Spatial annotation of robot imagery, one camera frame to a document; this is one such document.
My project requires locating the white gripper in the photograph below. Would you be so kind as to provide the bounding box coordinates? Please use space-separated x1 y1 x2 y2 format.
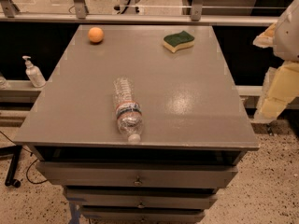
253 0 299 123

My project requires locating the orange fruit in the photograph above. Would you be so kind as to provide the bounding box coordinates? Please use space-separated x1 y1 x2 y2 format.
88 27 104 43

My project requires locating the clear plastic water bottle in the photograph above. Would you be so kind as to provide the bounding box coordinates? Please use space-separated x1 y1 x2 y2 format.
113 77 143 143

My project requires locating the white pump dispenser bottle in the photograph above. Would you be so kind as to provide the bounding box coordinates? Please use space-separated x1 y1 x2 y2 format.
22 56 46 88

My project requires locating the green and yellow sponge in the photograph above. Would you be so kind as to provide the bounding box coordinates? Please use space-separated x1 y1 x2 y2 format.
163 31 194 53

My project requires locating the grey drawer cabinet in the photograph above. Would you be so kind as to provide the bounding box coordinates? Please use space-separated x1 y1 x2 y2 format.
15 25 258 224

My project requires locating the top grey drawer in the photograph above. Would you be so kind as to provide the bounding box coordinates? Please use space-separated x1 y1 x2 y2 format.
36 161 237 189

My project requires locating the grey drawer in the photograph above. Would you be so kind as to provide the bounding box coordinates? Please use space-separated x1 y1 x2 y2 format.
64 189 217 209
36 161 237 189
80 207 205 223

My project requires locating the middle grey drawer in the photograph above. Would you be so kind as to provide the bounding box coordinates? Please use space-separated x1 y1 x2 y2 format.
64 189 217 209

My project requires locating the bottom grey drawer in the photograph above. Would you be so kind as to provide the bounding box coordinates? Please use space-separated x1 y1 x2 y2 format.
80 207 205 223

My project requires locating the black stand leg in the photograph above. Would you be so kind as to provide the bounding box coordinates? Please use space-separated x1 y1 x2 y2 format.
0 146 21 188

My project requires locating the metal window rail frame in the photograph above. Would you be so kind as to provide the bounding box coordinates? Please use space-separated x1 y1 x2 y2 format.
0 0 293 26

